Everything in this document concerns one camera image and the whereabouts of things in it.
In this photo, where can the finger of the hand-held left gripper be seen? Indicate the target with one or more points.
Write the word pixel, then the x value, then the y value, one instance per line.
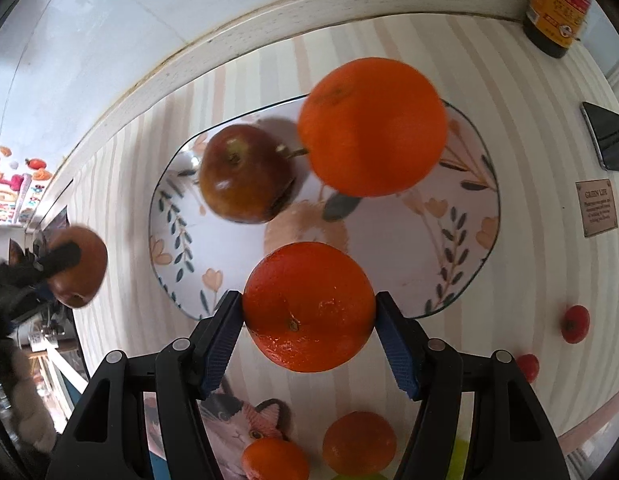
pixel 58 259

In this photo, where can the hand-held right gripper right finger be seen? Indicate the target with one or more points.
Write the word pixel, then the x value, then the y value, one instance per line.
pixel 395 345

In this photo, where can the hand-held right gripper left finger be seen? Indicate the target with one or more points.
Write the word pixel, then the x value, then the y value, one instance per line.
pixel 220 342

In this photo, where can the floral ceramic plate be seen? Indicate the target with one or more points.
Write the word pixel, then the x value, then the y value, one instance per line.
pixel 414 240

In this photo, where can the dark red apple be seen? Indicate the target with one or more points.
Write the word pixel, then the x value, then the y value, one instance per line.
pixel 245 173

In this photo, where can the large orange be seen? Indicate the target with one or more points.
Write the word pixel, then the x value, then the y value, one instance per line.
pixel 372 126

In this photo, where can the small orange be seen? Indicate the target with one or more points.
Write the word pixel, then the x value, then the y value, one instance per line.
pixel 275 460
pixel 359 443

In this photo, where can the fluffy beige cloth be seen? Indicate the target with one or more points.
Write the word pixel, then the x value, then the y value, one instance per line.
pixel 32 405

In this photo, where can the cherry tomato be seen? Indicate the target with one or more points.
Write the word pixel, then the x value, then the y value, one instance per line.
pixel 575 324
pixel 528 367

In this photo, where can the small brown printed label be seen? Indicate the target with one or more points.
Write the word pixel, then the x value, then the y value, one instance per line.
pixel 596 207

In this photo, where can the black phone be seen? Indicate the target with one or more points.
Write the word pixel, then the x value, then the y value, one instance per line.
pixel 607 136

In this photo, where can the dark sauce bottle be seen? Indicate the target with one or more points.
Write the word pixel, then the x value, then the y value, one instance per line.
pixel 557 5

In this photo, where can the colourful wall sticker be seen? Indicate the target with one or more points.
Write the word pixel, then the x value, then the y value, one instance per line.
pixel 14 195

